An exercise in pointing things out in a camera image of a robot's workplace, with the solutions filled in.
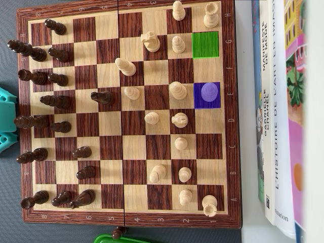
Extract light wooden king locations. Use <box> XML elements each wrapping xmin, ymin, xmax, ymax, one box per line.
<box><xmin>200</xmin><ymin>82</ymin><xmax>219</xmax><ymax>103</ymax></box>

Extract light wooden rook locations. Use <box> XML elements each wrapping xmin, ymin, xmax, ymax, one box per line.
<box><xmin>204</xmin><ymin>2</ymin><xmax>220</xmax><ymax>28</ymax></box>
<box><xmin>201</xmin><ymin>194</ymin><xmax>218</xmax><ymax>218</ymax></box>

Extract teal robot base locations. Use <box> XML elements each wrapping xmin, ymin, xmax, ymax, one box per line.
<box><xmin>0</xmin><ymin>133</ymin><xmax>19</xmax><ymax>154</ymax></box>

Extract light wooden pawn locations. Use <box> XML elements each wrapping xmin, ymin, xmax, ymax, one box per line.
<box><xmin>144</xmin><ymin>111</ymin><xmax>160</xmax><ymax>125</ymax></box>
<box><xmin>124</xmin><ymin>86</ymin><xmax>141</xmax><ymax>101</ymax></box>
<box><xmin>172</xmin><ymin>0</ymin><xmax>185</xmax><ymax>21</ymax></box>
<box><xmin>178</xmin><ymin>167</ymin><xmax>192</xmax><ymax>183</ymax></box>
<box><xmin>179</xmin><ymin>189</ymin><xmax>193</xmax><ymax>207</ymax></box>
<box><xmin>174</xmin><ymin>137</ymin><xmax>188</xmax><ymax>151</ymax></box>
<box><xmin>171</xmin><ymin>35</ymin><xmax>186</xmax><ymax>54</ymax></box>

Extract light wooden knight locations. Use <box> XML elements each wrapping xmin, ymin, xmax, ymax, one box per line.
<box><xmin>171</xmin><ymin>112</ymin><xmax>189</xmax><ymax>128</ymax></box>
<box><xmin>140</xmin><ymin>31</ymin><xmax>161</xmax><ymax>53</ymax></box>

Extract light wooden queen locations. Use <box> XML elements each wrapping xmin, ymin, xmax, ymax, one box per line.
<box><xmin>169</xmin><ymin>81</ymin><xmax>188</xmax><ymax>101</ymax></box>

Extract light wooden bishop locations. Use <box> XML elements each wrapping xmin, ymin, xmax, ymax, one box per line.
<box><xmin>114</xmin><ymin>57</ymin><xmax>137</xmax><ymax>77</ymax></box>
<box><xmin>149</xmin><ymin>164</ymin><xmax>167</xmax><ymax>184</ymax></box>

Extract wooden chessboard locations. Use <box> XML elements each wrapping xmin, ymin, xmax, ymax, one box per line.
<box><xmin>15</xmin><ymin>0</ymin><xmax>244</xmax><ymax>230</ymax></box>

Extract dark pawn centre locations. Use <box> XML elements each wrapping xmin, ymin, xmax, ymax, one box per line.
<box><xmin>90</xmin><ymin>90</ymin><xmax>115</xmax><ymax>105</ymax></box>

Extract dark wooden bishop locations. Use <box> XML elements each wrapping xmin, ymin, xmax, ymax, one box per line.
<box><xmin>39</xmin><ymin>95</ymin><xmax>71</xmax><ymax>110</ymax></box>
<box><xmin>16</xmin><ymin>147</ymin><xmax>49</xmax><ymax>165</ymax></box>

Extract thin blue illustrated book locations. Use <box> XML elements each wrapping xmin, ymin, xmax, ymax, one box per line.
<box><xmin>251</xmin><ymin>0</ymin><xmax>266</xmax><ymax>205</ymax></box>

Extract white Gabrielle Chanel book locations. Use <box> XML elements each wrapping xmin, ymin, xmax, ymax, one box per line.
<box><xmin>258</xmin><ymin>0</ymin><xmax>277</xmax><ymax>226</ymax></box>

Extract white art history book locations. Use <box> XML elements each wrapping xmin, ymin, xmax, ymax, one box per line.
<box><xmin>268</xmin><ymin>0</ymin><xmax>297</xmax><ymax>240</ymax></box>

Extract green plastic container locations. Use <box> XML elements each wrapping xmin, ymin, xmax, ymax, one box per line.
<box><xmin>94</xmin><ymin>234</ymin><xmax>144</xmax><ymax>243</ymax></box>

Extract dark wooden queen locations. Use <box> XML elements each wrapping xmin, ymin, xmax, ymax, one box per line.
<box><xmin>13</xmin><ymin>115</ymin><xmax>49</xmax><ymax>130</ymax></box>

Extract dark wooden rook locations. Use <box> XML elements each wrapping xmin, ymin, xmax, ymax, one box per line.
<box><xmin>18</xmin><ymin>69</ymin><xmax>49</xmax><ymax>86</ymax></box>
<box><xmin>20</xmin><ymin>190</ymin><xmax>50</xmax><ymax>210</ymax></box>

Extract pink colourful book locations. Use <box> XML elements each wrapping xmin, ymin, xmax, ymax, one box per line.
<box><xmin>282</xmin><ymin>0</ymin><xmax>308</xmax><ymax>231</ymax></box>

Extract dark wooden king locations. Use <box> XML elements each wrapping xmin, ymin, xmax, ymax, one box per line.
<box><xmin>7</xmin><ymin>39</ymin><xmax>48</xmax><ymax>62</ymax></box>

